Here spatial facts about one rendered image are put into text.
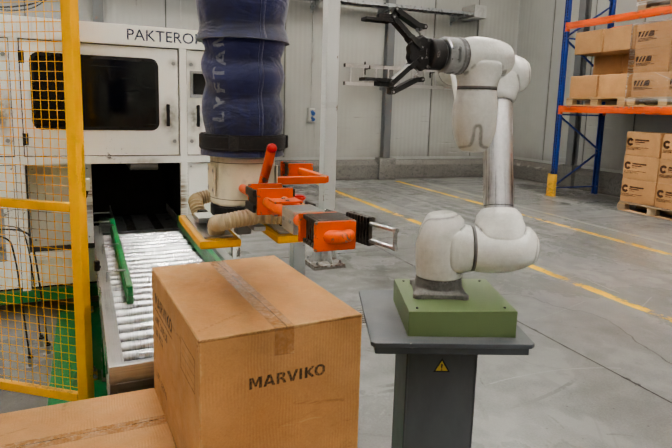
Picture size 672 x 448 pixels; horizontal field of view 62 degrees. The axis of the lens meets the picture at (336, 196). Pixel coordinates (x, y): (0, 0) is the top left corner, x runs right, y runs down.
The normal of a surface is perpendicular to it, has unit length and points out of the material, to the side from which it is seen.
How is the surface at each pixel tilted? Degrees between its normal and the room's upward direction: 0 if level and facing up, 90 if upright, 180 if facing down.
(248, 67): 69
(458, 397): 90
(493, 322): 90
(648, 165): 89
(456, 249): 87
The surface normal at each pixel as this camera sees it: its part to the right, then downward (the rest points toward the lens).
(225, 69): -0.25, -0.21
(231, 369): 0.46, 0.15
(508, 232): -0.03, -0.22
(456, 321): 0.04, 0.15
